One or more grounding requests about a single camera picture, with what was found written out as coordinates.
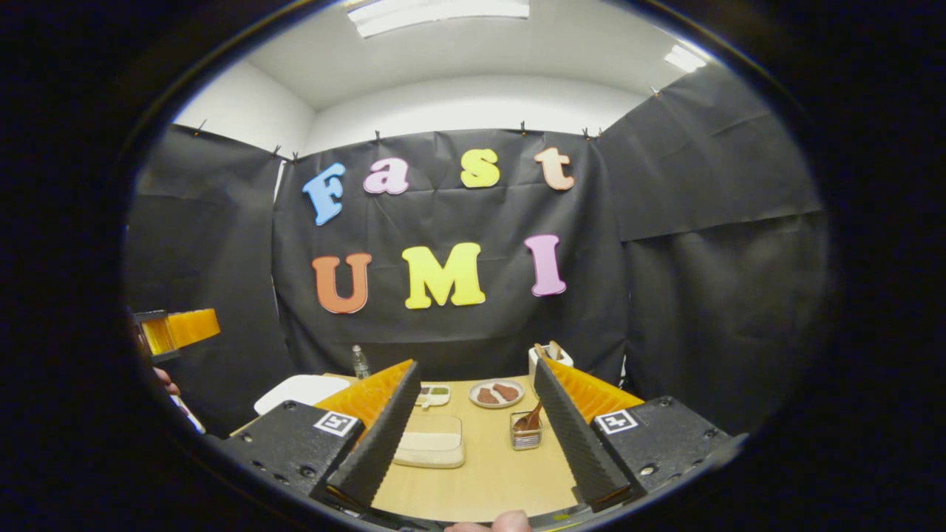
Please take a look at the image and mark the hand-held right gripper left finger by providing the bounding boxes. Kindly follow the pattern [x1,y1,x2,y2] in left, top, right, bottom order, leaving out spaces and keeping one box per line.
[218,360,422,511]

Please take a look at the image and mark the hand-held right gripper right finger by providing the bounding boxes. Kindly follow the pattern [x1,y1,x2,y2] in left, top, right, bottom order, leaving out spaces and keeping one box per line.
[533,357,732,512]

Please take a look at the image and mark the clear box of rice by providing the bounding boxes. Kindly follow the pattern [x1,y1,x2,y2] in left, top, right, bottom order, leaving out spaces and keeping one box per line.
[392,414,466,469]

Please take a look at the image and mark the white rice cooker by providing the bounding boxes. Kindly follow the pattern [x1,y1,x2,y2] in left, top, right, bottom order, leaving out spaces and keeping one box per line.
[253,375,350,416]

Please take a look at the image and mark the white toaster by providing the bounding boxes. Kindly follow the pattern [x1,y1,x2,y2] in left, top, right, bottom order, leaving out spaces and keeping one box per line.
[528,341,574,385]

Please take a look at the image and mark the round white plate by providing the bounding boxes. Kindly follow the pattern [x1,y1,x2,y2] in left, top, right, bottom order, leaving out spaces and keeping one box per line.
[469,378,525,409]

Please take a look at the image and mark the black backdrop cloth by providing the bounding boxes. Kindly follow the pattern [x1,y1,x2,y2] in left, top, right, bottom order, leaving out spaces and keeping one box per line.
[126,65,828,437]

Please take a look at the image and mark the ceiling light panel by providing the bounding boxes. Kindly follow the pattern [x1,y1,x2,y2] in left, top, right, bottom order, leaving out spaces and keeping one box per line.
[663,44,707,73]

